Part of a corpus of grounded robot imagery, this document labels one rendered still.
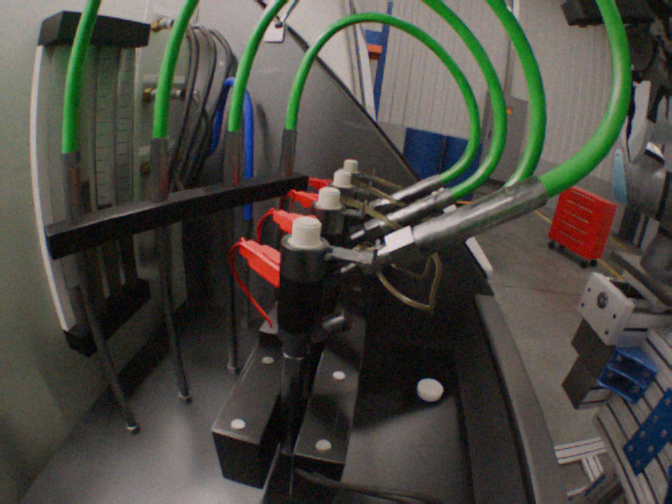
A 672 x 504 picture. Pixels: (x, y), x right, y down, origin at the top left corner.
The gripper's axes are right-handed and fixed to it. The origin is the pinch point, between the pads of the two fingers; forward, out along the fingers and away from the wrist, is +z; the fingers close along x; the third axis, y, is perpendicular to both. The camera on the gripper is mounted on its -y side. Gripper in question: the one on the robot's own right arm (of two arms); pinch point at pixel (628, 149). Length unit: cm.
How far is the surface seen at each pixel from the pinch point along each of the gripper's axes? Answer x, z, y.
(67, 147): -13, 7, -49
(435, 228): -13.0, 8.8, -22.0
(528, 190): -13.0, 5.7, -17.3
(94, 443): -17, 40, -53
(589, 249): 315, 96, 237
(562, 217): 360, 77, 210
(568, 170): -12.8, 4.0, -14.9
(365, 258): -12.3, 11.6, -25.4
